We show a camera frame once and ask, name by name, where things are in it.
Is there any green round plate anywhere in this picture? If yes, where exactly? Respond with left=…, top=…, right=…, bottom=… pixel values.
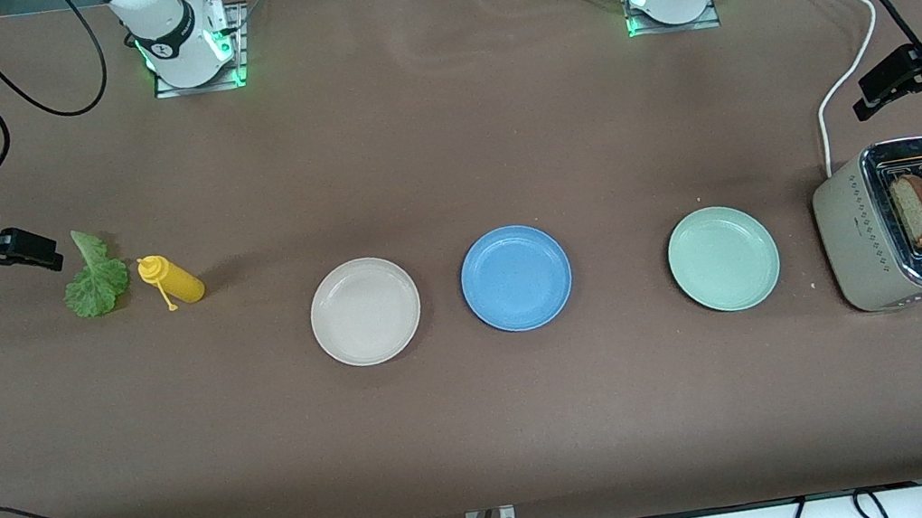
left=661, top=198, right=787, bottom=321

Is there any white toaster power cable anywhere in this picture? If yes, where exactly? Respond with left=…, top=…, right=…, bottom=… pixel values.
left=777, top=0, right=900, bottom=183

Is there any brown bread slice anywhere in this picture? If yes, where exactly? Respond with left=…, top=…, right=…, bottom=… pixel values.
left=886, top=172, right=922, bottom=251

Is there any green lettuce leaf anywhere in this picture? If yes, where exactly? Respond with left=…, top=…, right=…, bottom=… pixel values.
left=53, top=223, right=136, bottom=323

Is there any beige chrome toaster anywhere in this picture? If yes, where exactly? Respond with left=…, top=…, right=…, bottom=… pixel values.
left=804, top=136, right=922, bottom=331

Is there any yellow squeeze bottle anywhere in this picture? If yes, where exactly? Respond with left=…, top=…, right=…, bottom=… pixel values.
left=136, top=248, right=209, bottom=316

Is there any beige round plate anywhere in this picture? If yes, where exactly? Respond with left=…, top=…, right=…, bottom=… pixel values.
left=303, top=250, right=430, bottom=374

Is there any blue round plate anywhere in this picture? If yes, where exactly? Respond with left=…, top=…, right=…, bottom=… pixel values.
left=454, top=218, right=580, bottom=340

